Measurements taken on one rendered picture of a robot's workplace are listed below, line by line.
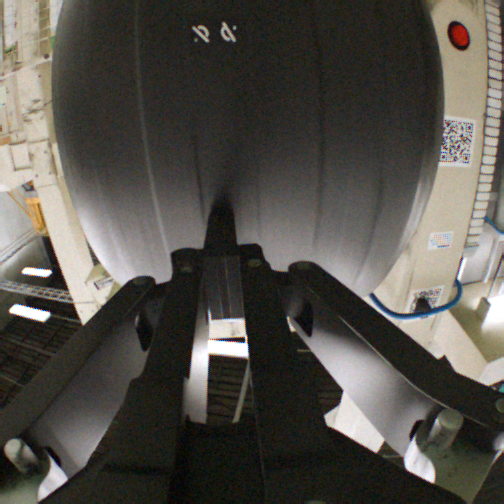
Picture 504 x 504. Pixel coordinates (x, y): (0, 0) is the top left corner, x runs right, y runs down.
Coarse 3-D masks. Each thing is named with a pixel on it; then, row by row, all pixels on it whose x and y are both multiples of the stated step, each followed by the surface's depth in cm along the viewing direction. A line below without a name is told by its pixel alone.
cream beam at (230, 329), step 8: (112, 288) 84; (288, 320) 85; (216, 328) 84; (224, 328) 84; (232, 328) 84; (240, 328) 85; (216, 336) 85; (224, 336) 86; (232, 336) 86; (240, 336) 87
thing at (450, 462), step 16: (448, 416) 5; (416, 432) 5; (432, 432) 5; (448, 432) 5; (416, 448) 5; (432, 448) 5; (448, 448) 5; (464, 448) 5; (480, 448) 5; (416, 464) 5; (432, 464) 5; (448, 464) 4; (464, 464) 4; (480, 464) 4; (432, 480) 4; (448, 480) 4; (464, 480) 4; (480, 480) 4; (464, 496) 4
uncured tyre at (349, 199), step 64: (64, 0) 16; (128, 0) 13; (192, 0) 14; (256, 0) 14; (320, 0) 14; (384, 0) 14; (64, 64) 16; (128, 64) 14; (192, 64) 15; (256, 64) 15; (320, 64) 15; (384, 64) 15; (64, 128) 18; (128, 128) 16; (192, 128) 16; (256, 128) 17; (320, 128) 17; (384, 128) 17; (128, 192) 18; (192, 192) 18; (256, 192) 19; (320, 192) 19; (384, 192) 19; (128, 256) 21; (320, 256) 23; (384, 256) 24
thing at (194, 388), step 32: (192, 256) 12; (192, 288) 11; (160, 320) 9; (192, 320) 9; (160, 352) 8; (192, 352) 8; (160, 384) 6; (192, 384) 7; (128, 416) 5; (160, 416) 5; (192, 416) 6; (128, 448) 4; (160, 448) 5; (96, 480) 4; (128, 480) 4; (160, 480) 4
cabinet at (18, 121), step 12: (12, 48) 279; (0, 84) 304; (12, 84) 303; (0, 96) 313; (12, 96) 311; (0, 108) 322; (12, 108) 320; (0, 120) 331; (12, 120) 329; (0, 132) 341; (12, 132) 339
